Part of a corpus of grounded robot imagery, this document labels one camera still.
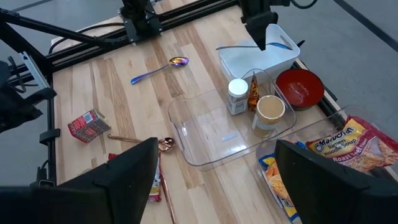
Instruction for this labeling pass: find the black power cable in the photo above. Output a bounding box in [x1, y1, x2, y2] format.
[48, 22, 125, 55]

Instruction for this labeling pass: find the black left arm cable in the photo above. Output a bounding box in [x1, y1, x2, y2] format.
[289, 0, 318, 9]

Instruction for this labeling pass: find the orange ramen packet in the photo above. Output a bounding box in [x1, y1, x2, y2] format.
[257, 149, 304, 224]

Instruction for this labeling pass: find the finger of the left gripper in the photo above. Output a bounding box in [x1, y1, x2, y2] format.
[244, 12, 278, 52]

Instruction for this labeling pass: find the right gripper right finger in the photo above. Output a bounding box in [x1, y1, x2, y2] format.
[275, 139, 398, 224]

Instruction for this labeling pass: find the white plastic bin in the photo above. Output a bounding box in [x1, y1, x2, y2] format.
[216, 23, 302, 83]

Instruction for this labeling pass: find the red spice container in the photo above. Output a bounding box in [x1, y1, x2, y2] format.
[67, 108, 112, 144]

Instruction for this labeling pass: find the black table-level camera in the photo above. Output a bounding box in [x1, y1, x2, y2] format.
[0, 60, 57, 135]

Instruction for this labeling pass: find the red roast beef ramen packet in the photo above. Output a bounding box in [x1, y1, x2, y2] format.
[306, 116, 398, 174]

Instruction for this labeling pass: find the small orange foil packet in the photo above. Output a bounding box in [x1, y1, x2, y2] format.
[248, 72, 261, 112]

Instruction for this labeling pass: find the tan-lid labelled jar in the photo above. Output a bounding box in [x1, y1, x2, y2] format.
[251, 95, 286, 138]

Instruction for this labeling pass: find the rose gold spoon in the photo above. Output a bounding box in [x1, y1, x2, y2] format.
[157, 154, 178, 224]
[107, 133, 177, 154]

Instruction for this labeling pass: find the black aluminium table frame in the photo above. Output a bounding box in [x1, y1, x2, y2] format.
[0, 0, 346, 187]

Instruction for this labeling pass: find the iridescent rainbow metal spoon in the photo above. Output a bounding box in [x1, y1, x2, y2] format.
[130, 56, 190, 85]
[216, 42, 294, 52]

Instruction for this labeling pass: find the red bowl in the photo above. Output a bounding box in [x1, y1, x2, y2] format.
[275, 68, 325, 112]

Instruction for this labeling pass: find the clear plastic bin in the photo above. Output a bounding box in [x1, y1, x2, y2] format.
[167, 68, 297, 172]
[255, 105, 398, 224]

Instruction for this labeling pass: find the blue ramen packet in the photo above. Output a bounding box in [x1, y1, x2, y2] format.
[257, 140, 307, 164]

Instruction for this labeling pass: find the white-lid spice jar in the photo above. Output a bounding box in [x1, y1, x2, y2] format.
[226, 78, 249, 116]

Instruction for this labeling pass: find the silver aluminium extrusion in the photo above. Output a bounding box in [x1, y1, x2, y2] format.
[20, 51, 52, 91]

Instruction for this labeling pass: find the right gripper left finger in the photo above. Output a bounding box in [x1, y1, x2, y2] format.
[0, 137, 159, 224]

